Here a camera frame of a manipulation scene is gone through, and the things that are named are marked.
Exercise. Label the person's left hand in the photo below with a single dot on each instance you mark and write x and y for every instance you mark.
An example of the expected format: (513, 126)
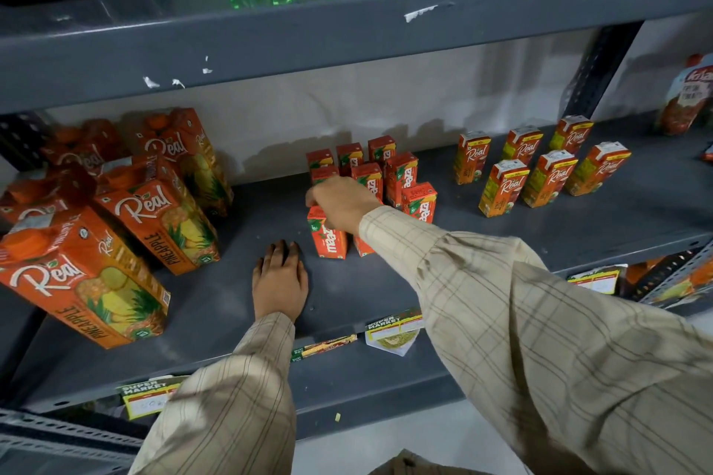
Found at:
(279, 288)

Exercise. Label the person's right hand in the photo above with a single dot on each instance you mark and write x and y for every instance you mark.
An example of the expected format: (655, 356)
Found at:
(345, 202)

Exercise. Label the person's right fingers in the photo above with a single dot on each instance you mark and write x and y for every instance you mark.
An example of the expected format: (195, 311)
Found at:
(317, 197)

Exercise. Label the person's left fingers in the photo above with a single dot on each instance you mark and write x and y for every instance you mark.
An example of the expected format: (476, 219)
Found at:
(278, 256)

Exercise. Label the small red juice carton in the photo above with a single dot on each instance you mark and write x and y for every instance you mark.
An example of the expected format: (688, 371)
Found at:
(328, 241)

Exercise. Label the person's right forearm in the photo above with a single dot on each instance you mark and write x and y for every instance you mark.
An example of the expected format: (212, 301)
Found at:
(546, 357)

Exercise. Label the person's left forearm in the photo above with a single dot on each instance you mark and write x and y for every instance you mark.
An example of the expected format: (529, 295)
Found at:
(234, 402)

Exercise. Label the cluster of red mango cartons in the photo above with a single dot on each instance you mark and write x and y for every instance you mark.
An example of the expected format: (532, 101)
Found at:
(400, 174)

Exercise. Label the narrow colourful shelf label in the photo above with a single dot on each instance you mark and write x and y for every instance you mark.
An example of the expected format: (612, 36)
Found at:
(323, 347)

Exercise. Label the yellow shelf price label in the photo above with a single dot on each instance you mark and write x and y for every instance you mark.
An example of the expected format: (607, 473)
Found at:
(393, 331)
(147, 398)
(597, 281)

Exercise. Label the group of large pineapple cartons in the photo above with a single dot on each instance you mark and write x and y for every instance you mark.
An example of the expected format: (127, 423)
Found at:
(145, 213)

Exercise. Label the grey metal shelf rack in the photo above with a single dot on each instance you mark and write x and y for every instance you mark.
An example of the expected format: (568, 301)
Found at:
(390, 18)

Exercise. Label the rows of small orange cartons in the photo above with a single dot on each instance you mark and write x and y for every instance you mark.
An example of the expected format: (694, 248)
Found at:
(543, 177)

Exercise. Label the person's beige checked garment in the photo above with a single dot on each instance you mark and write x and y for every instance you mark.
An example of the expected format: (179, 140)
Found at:
(423, 464)

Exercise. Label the orange cartons on lower shelf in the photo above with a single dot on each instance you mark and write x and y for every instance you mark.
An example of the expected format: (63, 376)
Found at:
(682, 282)

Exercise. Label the red and white sauce pouch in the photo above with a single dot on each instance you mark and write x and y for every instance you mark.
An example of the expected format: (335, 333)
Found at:
(686, 96)

